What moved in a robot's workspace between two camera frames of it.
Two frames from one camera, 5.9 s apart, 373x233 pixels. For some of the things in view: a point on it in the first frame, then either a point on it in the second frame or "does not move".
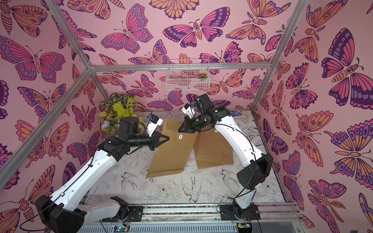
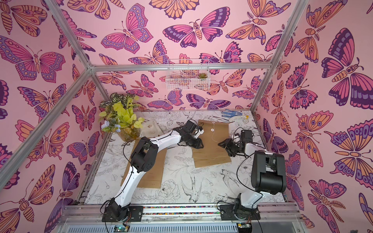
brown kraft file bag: [171, 155] to [152, 179]
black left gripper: [155, 142] to [198, 145]
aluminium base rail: [205, 218] does not move
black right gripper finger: [184, 125] to [225, 143]
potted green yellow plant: [116, 108] does not move
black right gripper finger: [188, 131] to [229, 152]
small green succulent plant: [202, 75] does not move
